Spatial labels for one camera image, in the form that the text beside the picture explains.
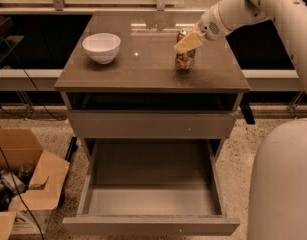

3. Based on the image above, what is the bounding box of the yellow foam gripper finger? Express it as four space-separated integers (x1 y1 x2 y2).
174 31 204 53

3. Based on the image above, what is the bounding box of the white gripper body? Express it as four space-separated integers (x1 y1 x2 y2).
194 4 231 41

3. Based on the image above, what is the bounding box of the orange soda can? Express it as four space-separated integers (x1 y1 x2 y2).
175 28 196 70

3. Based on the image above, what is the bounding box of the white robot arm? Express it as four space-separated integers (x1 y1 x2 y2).
175 0 307 240

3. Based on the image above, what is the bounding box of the grey drawer cabinet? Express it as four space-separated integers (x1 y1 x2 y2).
55 11 249 154

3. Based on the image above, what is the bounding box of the open grey drawer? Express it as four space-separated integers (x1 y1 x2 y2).
63 139 240 236

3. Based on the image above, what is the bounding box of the white ceramic bowl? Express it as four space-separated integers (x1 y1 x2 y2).
82 33 121 64

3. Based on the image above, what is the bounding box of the black bar on floor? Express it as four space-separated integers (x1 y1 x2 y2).
65 137 78 162

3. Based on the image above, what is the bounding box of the open cardboard box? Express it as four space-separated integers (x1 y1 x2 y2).
0 129 69 240

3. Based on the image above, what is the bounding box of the clutter inside cardboard box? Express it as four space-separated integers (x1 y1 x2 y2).
0 163 34 211

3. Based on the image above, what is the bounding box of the black cable left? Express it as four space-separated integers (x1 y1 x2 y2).
0 37 62 240

